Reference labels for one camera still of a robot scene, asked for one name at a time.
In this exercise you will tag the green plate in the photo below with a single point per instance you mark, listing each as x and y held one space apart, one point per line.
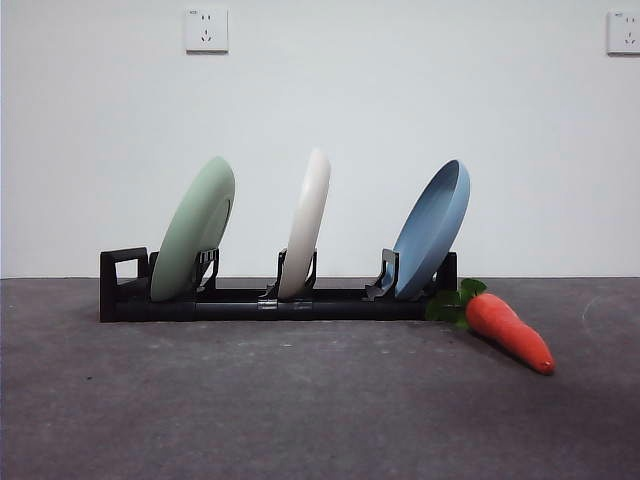
185 235

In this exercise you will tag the orange carrot with green leaves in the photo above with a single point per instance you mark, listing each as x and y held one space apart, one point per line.
505 330

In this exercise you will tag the white plate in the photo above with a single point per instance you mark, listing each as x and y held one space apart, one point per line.
307 225

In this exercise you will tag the blue plate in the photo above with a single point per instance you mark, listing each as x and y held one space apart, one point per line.
430 235

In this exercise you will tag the black plate rack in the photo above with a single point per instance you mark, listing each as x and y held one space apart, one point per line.
150 311

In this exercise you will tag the white wall socket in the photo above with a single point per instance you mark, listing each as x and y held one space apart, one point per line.
625 32
207 30

